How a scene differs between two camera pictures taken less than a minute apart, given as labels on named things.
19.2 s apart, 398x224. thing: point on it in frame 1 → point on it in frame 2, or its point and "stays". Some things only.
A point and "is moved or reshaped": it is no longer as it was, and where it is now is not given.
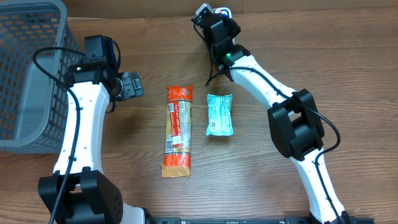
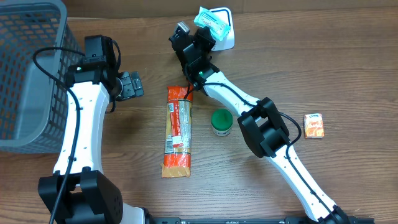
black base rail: x=255 y=220 stays
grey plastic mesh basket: x=33 y=103 stays
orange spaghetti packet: x=178 y=131 stays
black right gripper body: x=225 y=23 → x=199 y=43
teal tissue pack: x=220 y=114 is moved or reshaped
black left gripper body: x=132 y=86 stays
